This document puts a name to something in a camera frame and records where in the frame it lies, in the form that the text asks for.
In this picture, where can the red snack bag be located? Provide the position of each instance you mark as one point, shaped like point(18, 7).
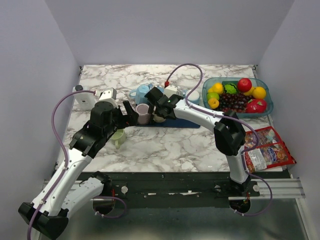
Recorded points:
point(271, 151)

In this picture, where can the red toy dragon fruit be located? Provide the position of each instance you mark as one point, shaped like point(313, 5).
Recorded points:
point(256, 106)

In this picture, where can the green toy lime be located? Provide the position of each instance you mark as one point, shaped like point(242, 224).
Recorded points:
point(212, 95)

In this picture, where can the orange toy orange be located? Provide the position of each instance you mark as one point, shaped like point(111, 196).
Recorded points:
point(259, 92)

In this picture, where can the purple toy grapes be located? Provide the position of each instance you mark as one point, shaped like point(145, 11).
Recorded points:
point(235, 102)

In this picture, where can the lilac mug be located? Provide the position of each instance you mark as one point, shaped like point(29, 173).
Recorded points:
point(143, 114)

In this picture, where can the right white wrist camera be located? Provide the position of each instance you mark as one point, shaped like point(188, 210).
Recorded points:
point(170, 89)

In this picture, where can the green toy watermelon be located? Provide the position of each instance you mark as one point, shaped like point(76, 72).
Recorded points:
point(230, 88)

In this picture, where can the grey-blue round mug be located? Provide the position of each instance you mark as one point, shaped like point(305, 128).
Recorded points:
point(181, 93)

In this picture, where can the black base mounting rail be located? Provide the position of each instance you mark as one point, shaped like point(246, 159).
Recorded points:
point(183, 189)

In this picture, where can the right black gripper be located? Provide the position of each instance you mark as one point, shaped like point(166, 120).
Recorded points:
point(150, 109)

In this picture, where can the light blue faceted mug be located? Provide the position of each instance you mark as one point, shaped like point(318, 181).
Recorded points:
point(138, 94)

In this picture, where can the yellow toy banana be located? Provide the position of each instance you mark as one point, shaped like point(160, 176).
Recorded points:
point(250, 92)

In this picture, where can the dark blue tray mat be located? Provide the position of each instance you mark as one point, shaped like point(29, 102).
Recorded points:
point(172, 123)

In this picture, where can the teal plastic fruit basket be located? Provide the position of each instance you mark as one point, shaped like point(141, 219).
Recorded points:
point(226, 80)

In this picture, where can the yellow toy lemon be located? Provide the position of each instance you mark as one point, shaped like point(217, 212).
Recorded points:
point(216, 88)

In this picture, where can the red toy apple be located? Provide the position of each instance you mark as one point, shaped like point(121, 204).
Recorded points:
point(244, 85)

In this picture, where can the blue white mug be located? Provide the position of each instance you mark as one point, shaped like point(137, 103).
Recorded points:
point(193, 97)

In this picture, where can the cream textured mug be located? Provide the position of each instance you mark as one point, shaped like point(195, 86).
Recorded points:
point(158, 119)

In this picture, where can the yellow toy pepper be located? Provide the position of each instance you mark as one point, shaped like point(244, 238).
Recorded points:
point(213, 103)

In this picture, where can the white bottle black cap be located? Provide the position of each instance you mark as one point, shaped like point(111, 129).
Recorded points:
point(86, 100)

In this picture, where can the light green mug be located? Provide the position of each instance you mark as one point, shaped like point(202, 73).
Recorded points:
point(118, 138)

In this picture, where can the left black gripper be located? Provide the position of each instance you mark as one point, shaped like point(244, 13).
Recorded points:
point(130, 119)

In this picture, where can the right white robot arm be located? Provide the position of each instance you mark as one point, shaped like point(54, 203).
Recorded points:
point(229, 134)

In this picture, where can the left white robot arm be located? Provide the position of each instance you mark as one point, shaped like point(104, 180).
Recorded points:
point(50, 211)

